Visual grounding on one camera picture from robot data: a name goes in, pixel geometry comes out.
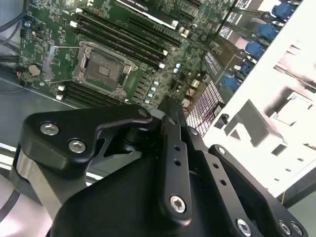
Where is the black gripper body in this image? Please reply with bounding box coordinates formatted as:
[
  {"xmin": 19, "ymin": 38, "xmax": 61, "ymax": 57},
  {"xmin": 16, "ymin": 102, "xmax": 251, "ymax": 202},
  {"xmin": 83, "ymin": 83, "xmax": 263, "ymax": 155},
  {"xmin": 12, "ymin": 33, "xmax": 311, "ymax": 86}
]
[{"xmin": 49, "ymin": 124, "xmax": 230, "ymax": 237}]

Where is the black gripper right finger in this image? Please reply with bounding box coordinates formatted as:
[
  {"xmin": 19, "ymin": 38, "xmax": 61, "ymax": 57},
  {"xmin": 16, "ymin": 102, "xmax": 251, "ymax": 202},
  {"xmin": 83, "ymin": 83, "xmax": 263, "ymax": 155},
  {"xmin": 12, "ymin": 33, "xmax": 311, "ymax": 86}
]
[{"xmin": 184, "ymin": 111, "xmax": 309, "ymax": 237}]

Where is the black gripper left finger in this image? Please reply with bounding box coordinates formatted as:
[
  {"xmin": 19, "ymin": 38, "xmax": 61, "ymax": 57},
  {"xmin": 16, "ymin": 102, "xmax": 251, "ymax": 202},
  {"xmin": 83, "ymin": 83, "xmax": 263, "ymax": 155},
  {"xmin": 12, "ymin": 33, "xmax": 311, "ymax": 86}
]
[{"xmin": 9, "ymin": 95, "xmax": 194, "ymax": 229}]

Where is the silver CPU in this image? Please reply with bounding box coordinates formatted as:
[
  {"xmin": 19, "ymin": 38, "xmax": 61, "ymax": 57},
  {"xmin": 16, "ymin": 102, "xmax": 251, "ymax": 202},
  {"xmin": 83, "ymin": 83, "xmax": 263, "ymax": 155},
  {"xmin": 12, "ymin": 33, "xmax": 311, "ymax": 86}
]
[{"xmin": 273, "ymin": 95, "xmax": 313, "ymax": 125}]

